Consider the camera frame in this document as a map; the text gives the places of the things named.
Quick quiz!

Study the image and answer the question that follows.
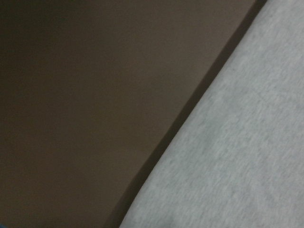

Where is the grey cartoon print t-shirt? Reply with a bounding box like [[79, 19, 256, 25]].
[[121, 0, 304, 228]]

